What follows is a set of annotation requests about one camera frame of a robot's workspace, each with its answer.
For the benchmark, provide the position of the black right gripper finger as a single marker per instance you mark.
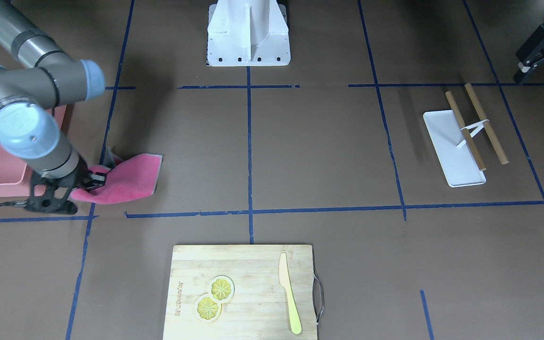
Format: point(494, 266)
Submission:
point(95, 179)

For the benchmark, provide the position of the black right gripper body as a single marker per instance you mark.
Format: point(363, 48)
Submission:
point(81, 174)

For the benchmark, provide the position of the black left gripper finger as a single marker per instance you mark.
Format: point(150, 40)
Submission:
point(530, 55)

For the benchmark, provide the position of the pink grey cloth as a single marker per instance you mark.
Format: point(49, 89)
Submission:
point(129, 180)

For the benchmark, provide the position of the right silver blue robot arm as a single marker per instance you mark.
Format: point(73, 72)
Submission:
point(49, 78)

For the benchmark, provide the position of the wooden rack rod outer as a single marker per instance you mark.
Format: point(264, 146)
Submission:
point(492, 136)

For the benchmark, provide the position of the wooden rack rod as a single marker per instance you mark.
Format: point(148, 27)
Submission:
point(492, 136)
point(465, 131)

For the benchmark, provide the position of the wooden rack rod inner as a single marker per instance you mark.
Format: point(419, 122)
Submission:
point(465, 131)

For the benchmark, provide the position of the white rack tray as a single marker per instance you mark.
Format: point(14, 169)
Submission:
point(455, 157)

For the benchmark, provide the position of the wooden cutting board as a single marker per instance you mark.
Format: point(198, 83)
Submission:
point(258, 309)

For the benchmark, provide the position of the yellow plastic knife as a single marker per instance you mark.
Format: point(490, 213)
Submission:
point(284, 279)

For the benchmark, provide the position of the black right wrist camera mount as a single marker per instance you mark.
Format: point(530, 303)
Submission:
point(55, 198)

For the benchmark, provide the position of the lemon slice near handle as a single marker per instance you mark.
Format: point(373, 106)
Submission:
point(222, 289)

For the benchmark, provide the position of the lemon slice far from handle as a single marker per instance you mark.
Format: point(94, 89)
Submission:
point(207, 309)

